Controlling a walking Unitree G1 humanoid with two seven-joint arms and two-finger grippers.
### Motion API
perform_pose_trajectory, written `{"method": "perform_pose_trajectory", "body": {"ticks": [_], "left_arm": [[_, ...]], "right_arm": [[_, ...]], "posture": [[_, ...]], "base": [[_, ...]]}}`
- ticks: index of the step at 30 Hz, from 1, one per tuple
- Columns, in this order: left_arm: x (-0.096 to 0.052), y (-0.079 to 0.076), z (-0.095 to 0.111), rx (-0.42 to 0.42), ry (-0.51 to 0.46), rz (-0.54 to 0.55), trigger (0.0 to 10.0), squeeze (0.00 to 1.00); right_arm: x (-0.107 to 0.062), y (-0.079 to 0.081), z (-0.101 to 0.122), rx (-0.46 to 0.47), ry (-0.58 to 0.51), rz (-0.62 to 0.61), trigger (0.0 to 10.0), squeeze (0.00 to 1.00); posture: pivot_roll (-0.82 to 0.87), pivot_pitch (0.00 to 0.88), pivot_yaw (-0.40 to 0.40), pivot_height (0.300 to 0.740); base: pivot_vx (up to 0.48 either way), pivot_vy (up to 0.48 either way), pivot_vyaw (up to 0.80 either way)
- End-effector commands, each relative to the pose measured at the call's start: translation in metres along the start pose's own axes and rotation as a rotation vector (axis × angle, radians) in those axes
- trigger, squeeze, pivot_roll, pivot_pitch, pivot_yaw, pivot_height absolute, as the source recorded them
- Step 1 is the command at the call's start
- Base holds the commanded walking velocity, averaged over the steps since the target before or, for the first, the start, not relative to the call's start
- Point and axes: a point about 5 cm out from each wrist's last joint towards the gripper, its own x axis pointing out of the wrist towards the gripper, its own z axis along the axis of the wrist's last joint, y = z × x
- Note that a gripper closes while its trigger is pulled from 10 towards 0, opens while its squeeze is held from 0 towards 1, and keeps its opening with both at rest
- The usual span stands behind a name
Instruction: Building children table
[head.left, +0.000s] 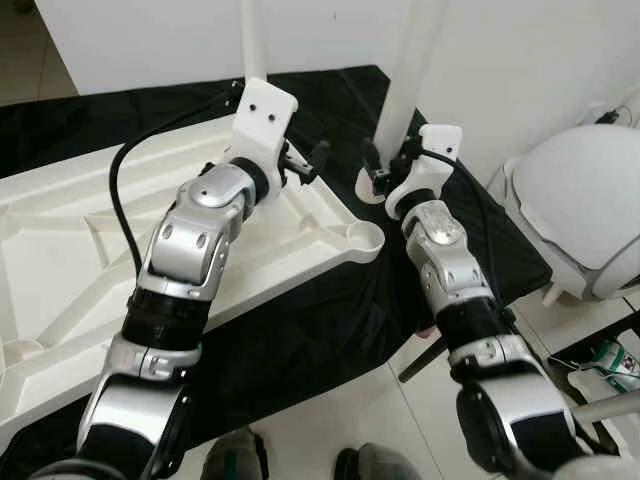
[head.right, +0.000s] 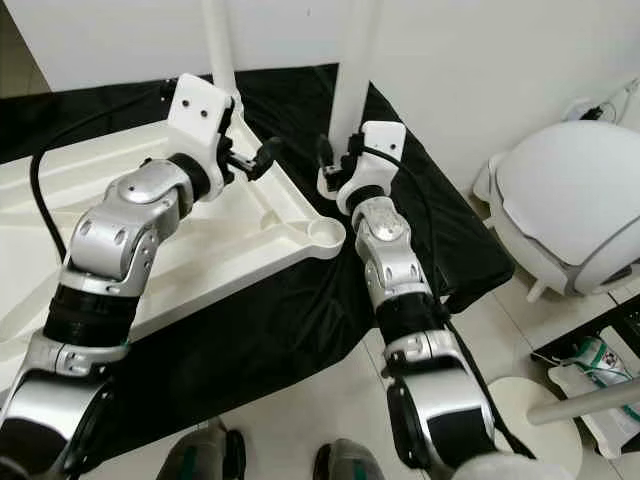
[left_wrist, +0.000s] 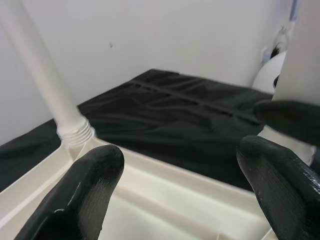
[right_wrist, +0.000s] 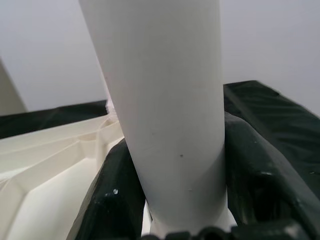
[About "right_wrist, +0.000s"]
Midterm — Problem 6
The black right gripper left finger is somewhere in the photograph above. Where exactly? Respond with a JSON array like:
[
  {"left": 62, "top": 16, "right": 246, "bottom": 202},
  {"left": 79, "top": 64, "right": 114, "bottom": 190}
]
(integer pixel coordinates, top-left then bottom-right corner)
[{"left": 66, "top": 137, "right": 147, "bottom": 240}]

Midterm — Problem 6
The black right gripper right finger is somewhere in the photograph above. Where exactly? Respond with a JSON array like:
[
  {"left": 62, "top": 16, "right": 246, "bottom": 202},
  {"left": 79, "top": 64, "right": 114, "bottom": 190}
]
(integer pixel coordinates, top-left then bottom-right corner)
[{"left": 223, "top": 111, "right": 320, "bottom": 240}]

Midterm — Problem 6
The white plastic children table top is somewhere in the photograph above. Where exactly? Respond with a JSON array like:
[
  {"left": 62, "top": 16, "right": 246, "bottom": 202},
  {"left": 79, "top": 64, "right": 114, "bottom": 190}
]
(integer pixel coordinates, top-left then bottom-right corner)
[{"left": 0, "top": 114, "right": 126, "bottom": 240}]

